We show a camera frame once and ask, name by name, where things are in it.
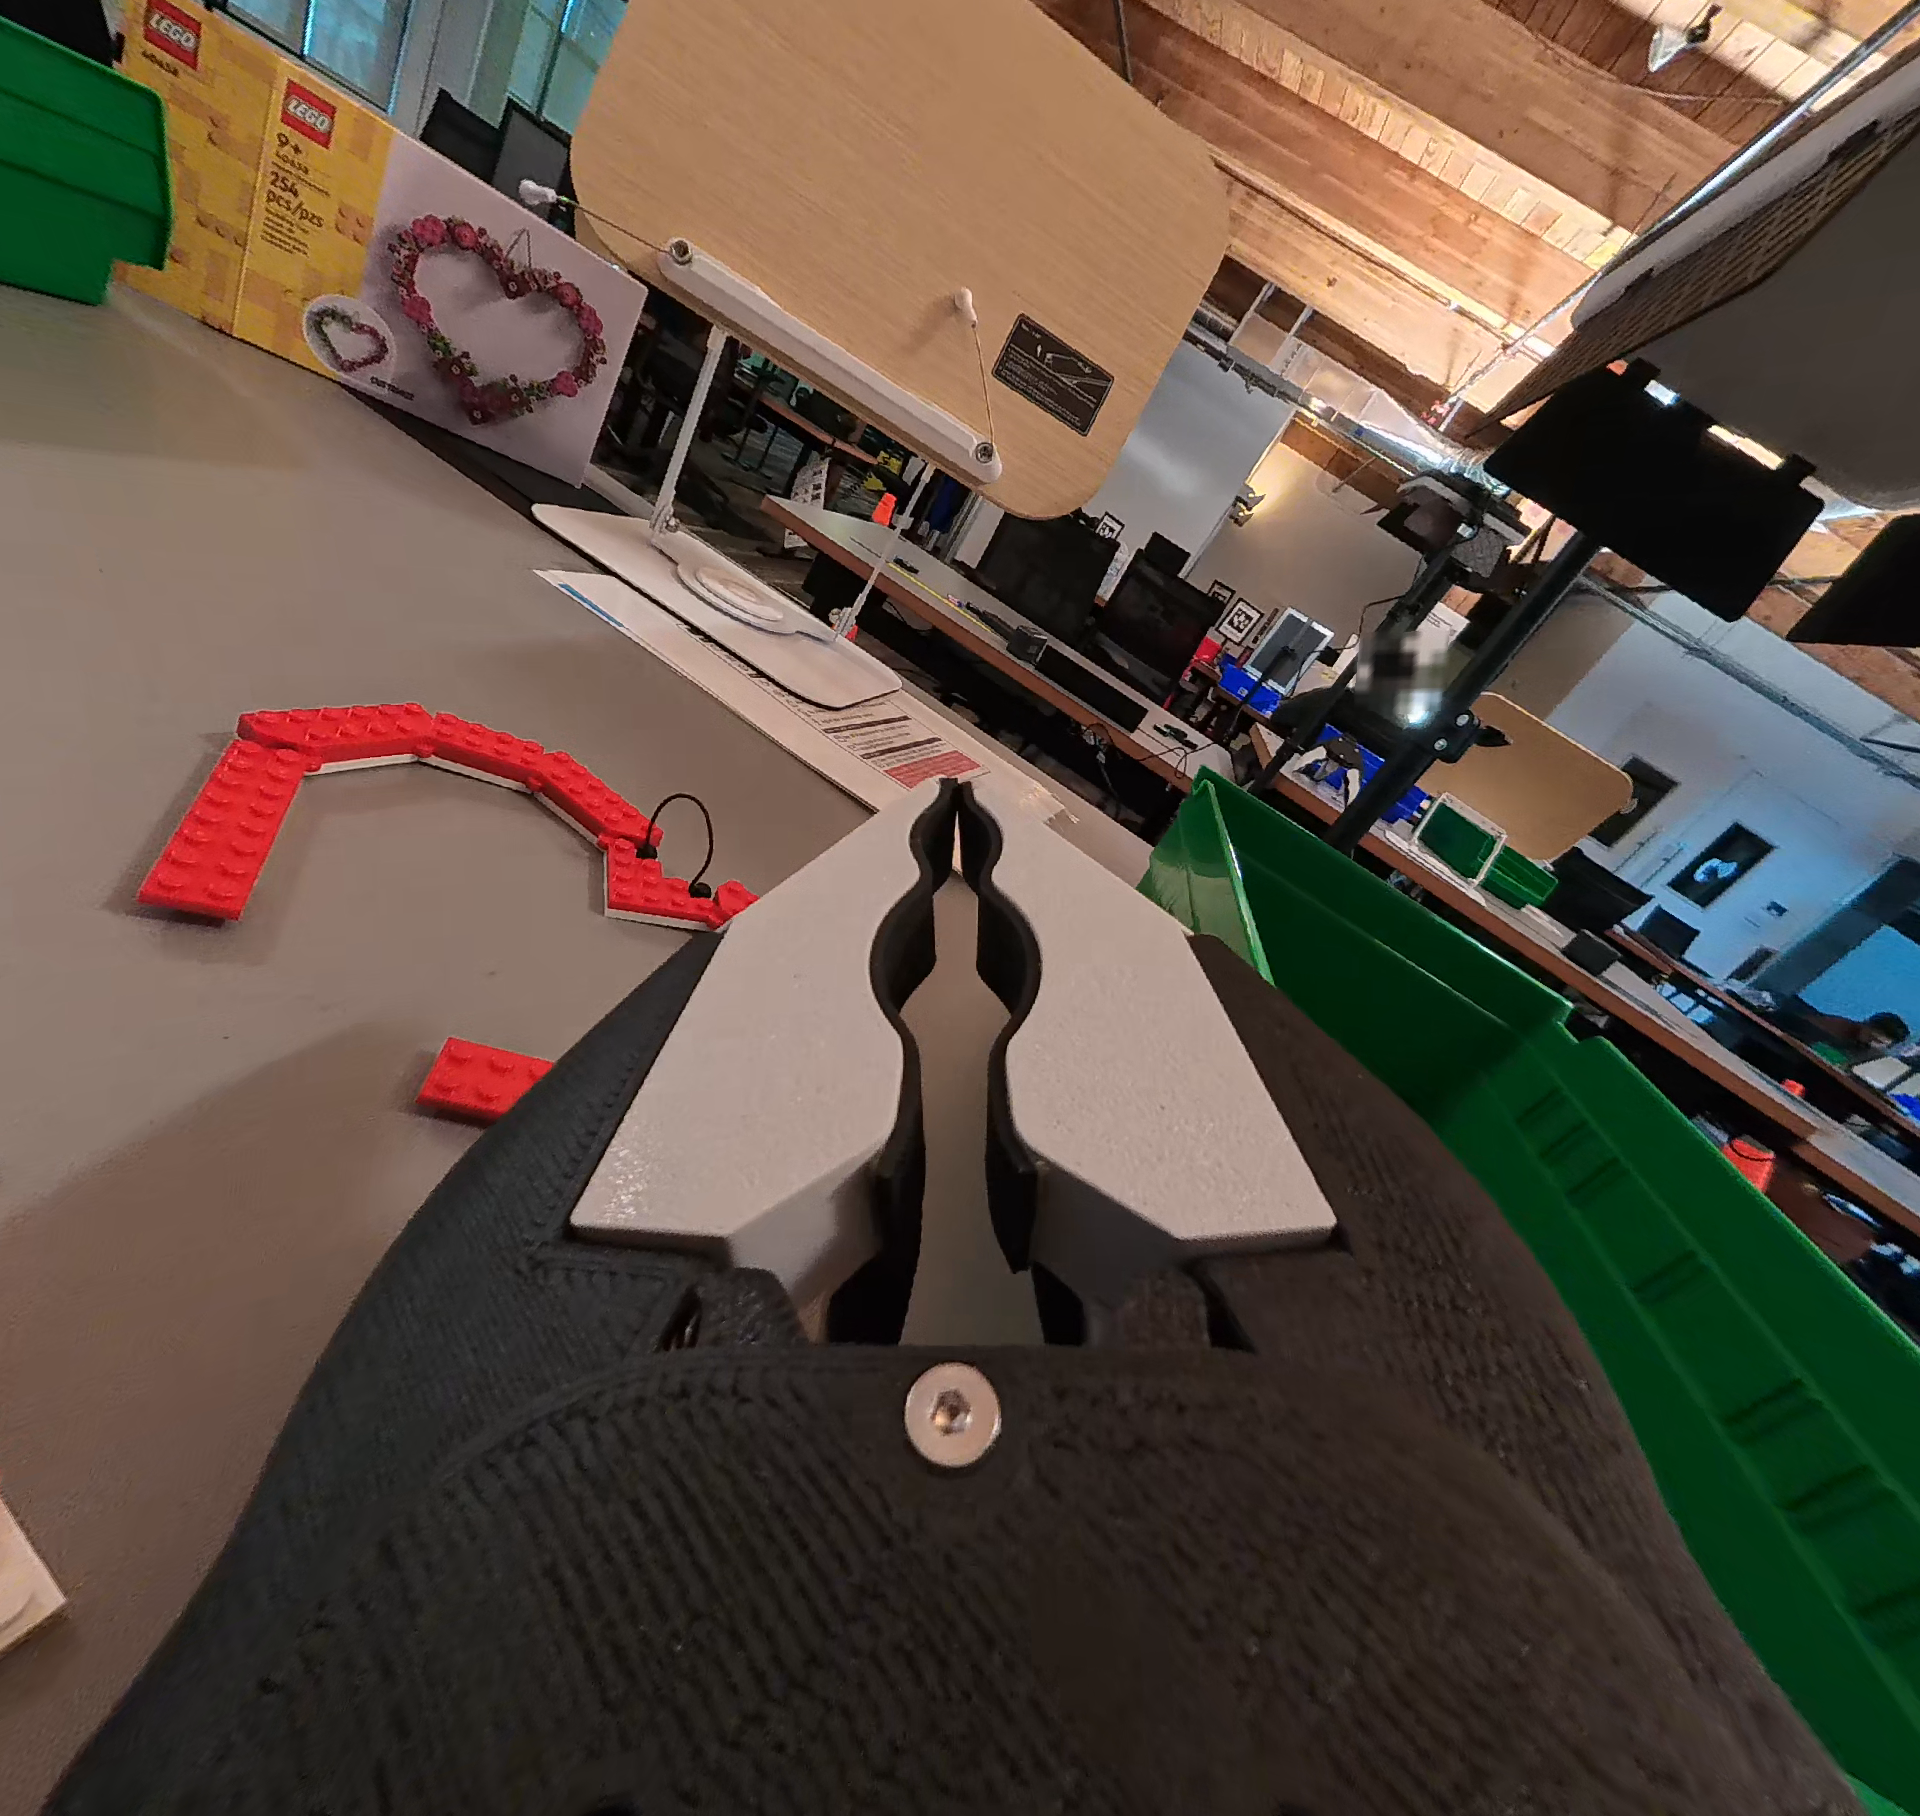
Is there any black flat panel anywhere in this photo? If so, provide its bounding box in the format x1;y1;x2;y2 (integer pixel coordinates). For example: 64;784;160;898
1483;362;1824;623

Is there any black tripod pole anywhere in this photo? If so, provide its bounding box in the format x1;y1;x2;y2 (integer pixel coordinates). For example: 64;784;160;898
1320;527;1597;858

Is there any small red lego plate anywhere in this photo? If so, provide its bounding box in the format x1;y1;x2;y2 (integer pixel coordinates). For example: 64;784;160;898
417;1037;554;1126

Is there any white flat object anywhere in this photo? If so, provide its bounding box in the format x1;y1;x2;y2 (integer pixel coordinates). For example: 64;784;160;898
0;1501;69;1653

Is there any small green bin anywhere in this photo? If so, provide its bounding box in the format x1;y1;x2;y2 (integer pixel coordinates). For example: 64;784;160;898
1417;797;1555;905

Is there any long wooden workbench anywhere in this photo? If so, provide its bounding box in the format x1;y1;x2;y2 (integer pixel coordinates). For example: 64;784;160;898
757;493;1920;1233

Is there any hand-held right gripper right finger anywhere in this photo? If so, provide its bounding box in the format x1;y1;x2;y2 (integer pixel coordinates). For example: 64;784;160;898
955;780;1339;1343

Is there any yellow lego set box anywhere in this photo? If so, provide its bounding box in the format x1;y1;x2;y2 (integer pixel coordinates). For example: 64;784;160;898
116;0;652;486

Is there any white wood-edged board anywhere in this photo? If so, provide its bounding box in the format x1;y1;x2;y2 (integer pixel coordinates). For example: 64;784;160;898
1566;47;1920;513

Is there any red lego heart frame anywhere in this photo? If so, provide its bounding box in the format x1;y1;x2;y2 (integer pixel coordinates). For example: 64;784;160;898
138;703;759;934

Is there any dark flat panel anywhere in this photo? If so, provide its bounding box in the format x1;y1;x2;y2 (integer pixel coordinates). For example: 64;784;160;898
1787;513;1920;648

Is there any green plastic bin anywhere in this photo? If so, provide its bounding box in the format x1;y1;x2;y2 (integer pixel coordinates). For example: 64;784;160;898
1139;768;1920;1802
0;15;174;305

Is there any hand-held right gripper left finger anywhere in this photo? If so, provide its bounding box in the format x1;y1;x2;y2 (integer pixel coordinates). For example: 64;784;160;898
570;777;963;1343

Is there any printed paper sheet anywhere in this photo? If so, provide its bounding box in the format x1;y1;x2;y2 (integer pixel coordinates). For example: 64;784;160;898
535;567;1082;820

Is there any black lego loop piece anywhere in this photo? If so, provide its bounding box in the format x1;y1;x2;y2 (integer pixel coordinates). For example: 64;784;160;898
639;793;715;899

